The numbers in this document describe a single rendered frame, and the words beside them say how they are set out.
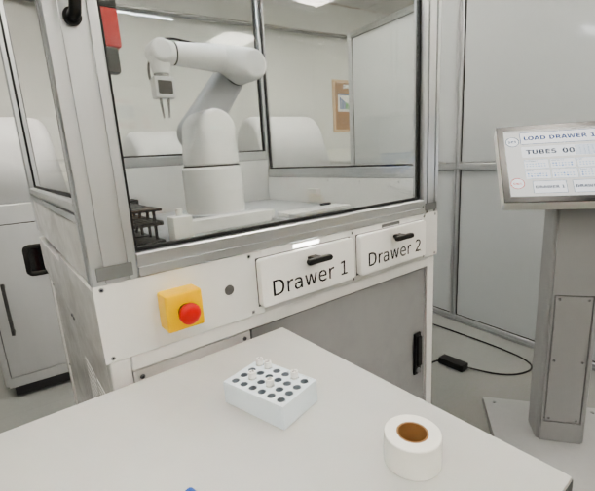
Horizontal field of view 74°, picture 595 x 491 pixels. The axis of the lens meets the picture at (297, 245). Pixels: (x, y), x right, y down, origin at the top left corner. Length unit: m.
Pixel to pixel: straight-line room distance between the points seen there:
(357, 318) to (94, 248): 0.72
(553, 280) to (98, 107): 1.45
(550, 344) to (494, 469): 1.15
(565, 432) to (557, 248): 0.71
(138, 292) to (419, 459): 0.53
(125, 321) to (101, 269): 0.11
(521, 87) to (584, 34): 0.33
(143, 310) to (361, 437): 0.44
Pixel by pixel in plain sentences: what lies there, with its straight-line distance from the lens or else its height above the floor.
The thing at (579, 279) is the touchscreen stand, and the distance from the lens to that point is 1.64.
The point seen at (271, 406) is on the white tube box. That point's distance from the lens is 0.62.
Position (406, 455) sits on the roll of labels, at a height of 0.79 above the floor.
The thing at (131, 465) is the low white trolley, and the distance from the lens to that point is 0.63.
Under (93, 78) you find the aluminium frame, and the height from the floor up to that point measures 1.28.
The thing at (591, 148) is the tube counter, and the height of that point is 1.11.
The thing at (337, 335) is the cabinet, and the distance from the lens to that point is 1.11.
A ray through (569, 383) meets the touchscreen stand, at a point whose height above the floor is 0.29.
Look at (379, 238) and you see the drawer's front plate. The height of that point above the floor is 0.91.
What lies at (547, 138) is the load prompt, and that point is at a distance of 1.59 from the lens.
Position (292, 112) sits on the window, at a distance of 0.94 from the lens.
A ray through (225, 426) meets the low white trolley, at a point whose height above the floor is 0.76.
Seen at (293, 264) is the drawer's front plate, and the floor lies 0.90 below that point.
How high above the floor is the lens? 1.14
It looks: 13 degrees down
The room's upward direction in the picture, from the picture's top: 3 degrees counter-clockwise
